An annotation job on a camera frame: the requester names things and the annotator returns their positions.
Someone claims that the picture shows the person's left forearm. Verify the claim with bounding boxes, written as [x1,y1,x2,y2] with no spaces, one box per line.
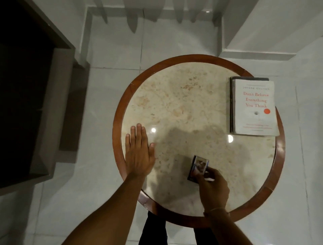
[61,174,149,245]

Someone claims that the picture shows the deck of playing cards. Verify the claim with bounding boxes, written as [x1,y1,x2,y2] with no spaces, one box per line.
[187,155,210,183]

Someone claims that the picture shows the person's right forearm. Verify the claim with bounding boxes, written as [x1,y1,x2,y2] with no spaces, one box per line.
[204,208,256,245]

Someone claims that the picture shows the person's left hand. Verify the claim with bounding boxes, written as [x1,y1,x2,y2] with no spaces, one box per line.
[125,123,155,178]

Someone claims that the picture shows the person's right hand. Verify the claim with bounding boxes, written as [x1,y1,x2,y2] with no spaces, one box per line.
[195,168,230,214]

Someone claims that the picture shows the round marble wooden-rimmed table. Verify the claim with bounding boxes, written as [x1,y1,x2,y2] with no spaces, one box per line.
[112,54,286,229]

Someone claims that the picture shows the white paperback book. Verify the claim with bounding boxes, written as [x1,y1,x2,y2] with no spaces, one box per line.
[232,79,280,136]

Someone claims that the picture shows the dark wooden cabinet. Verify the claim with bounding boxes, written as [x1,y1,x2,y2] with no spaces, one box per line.
[0,0,76,196]

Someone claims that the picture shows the person's dark trousers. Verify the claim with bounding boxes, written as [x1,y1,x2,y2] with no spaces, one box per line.
[138,211,211,245]

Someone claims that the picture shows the thin wrist bracelet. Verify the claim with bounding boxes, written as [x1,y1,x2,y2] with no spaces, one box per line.
[203,207,230,217]

